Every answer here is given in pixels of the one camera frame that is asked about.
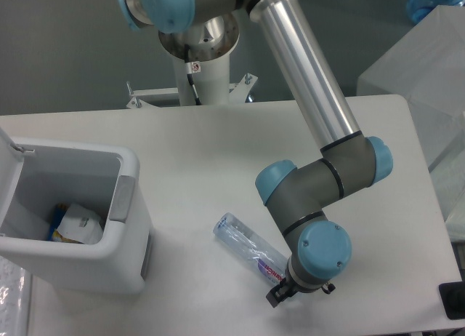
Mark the clear plastic sheet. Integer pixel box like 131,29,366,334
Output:
1,257,32,335

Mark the clear plastic water bottle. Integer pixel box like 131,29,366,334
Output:
213,212,288,286

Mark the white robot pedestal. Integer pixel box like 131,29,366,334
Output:
158,13,240,105

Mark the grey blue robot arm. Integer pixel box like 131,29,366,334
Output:
117,0,393,306

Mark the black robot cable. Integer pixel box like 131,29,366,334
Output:
183,44,202,106

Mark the white pedestal base bracket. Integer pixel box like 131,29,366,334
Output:
126,73,258,109

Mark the white trash can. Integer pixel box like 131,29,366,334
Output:
1,133,153,294

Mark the translucent plastic box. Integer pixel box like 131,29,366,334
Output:
356,4,465,173

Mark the blue snack packet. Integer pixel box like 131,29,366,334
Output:
46,204,80,244

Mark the black device at edge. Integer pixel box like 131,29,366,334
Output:
439,281,464,320

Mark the white plastic wrapper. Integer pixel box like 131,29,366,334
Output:
58,204,103,244

